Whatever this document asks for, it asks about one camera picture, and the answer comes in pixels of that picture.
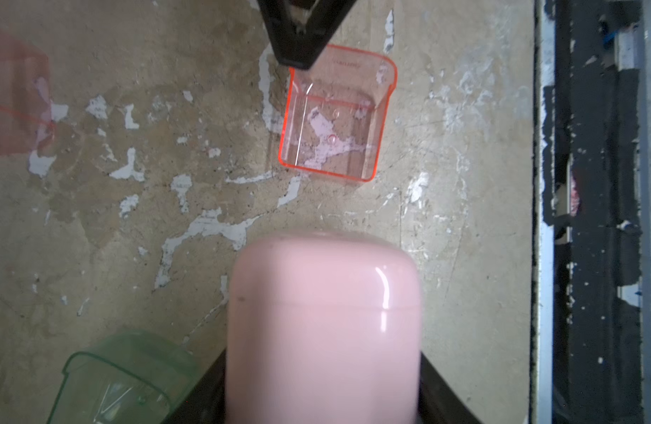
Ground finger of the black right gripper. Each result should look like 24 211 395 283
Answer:
258 0 356 69

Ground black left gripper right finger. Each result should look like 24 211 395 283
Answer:
417 353 481 424

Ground clear green tray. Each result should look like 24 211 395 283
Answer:
47 330 202 423

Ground pink pencil sharpener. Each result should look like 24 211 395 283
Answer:
225 233 422 423

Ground clear red tray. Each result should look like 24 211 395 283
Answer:
278 44 398 183

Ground clear pink tray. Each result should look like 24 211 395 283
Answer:
0 29 55 157

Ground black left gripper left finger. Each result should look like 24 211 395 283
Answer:
163 350 227 424

